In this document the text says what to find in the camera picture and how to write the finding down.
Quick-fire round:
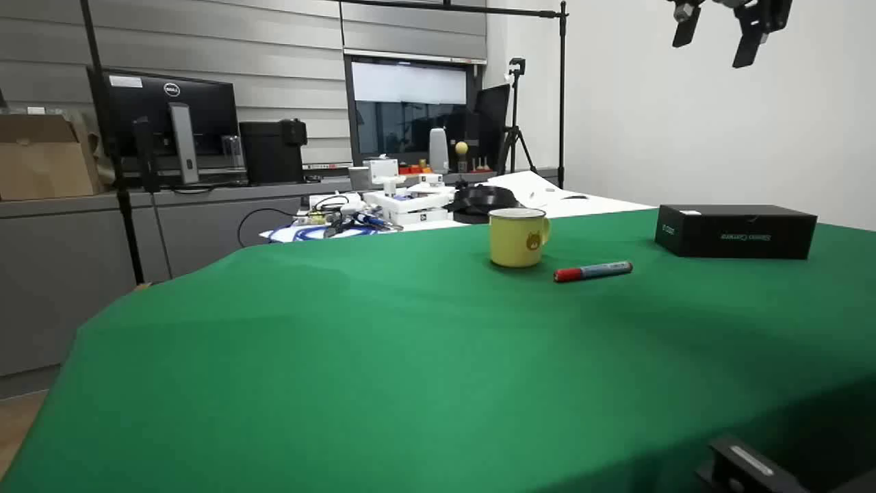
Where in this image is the large wall screen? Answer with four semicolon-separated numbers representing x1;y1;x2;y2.
345;56;482;172

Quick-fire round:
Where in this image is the black camera tripod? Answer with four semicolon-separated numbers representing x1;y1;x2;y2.
496;56;541;175

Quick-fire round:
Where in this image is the black Dell monitor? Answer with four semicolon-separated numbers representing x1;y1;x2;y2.
88;67;248;190

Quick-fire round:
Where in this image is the black rectangular box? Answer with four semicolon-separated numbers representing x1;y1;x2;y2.
655;202;820;264

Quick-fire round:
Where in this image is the black light stand pole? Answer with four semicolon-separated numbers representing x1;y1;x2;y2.
80;0;148;288

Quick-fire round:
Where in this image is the white power strip box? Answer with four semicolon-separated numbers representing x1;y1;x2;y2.
378;184;459;231

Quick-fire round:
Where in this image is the white paper table cover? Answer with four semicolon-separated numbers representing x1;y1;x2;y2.
399;169;655;235

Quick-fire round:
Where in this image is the yellow enamel cup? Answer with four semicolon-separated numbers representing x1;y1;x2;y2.
486;205;552;272

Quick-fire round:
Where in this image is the white speaker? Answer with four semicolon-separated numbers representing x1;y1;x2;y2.
426;125;451;175

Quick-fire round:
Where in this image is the black flat monitor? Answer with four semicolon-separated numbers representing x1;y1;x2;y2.
473;83;511;175

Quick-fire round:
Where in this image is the black cable bundle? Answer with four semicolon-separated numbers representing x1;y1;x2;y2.
447;180;519;227

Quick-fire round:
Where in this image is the large brown cardboard box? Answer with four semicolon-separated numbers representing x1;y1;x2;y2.
0;109;103;202

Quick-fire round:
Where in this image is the green table cloth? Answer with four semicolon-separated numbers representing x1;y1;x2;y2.
0;205;876;493

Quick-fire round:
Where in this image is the small white box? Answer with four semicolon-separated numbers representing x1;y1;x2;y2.
367;153;403;187

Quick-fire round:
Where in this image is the blue white cable clutter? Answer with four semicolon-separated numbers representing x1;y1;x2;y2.
256;190;393;247

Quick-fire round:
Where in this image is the black small computer case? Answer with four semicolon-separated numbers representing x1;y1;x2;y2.
239;117;308;187

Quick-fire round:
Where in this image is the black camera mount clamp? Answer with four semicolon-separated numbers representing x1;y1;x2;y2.
696;436;815;493

